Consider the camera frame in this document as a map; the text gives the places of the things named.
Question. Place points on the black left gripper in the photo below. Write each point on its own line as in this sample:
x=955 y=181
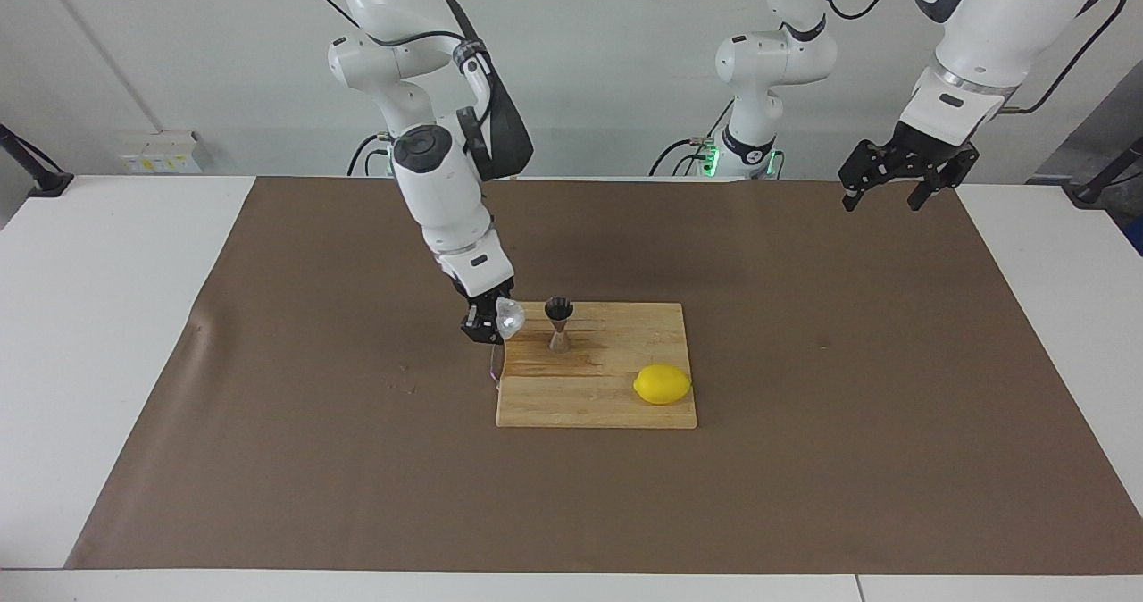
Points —
x=924 y=154

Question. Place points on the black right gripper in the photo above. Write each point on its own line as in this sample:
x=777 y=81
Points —
x=482 y=296

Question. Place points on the brown table mat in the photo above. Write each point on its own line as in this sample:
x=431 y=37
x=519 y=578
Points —
x=357 y=477

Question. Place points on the yellow lemon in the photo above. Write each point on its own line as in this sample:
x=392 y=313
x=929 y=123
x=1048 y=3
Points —
x=663 y=384

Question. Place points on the wooden cutting board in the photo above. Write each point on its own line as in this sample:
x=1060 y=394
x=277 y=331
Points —
x=589 y=401

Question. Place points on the blue object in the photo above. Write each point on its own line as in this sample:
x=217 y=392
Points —
x=1136 y=234

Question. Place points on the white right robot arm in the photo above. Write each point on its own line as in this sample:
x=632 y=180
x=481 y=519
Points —
x=438 y=191

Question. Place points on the black clamp stand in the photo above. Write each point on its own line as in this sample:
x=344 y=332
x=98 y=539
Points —
x=45 y=182
x=1094 y=193

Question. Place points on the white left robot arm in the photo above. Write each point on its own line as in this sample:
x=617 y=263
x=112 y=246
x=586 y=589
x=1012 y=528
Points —
x=991 y=12

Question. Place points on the white wall outlet box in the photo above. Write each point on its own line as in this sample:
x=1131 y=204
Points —
x=161 y=151

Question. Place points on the clear plastic cup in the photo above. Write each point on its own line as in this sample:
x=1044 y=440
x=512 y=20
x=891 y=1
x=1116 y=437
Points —
x=511 y=318

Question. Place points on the steel double jigger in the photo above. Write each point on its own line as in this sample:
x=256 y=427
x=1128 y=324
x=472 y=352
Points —
x=559 y=309

